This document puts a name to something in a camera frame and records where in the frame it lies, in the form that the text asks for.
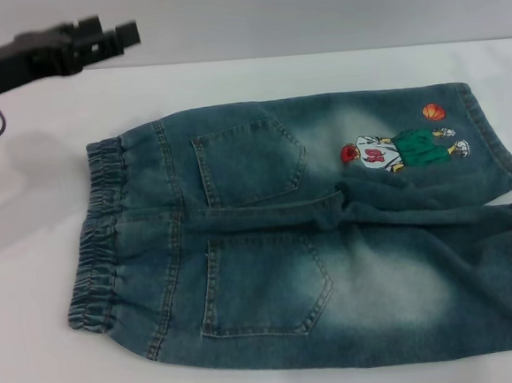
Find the white tablecloth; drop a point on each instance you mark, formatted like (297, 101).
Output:
(118, 353)

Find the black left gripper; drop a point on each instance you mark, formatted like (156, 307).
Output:
(11, 64)

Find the blue denim shorts with cartoon print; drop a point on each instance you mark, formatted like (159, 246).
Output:
(261, 253)

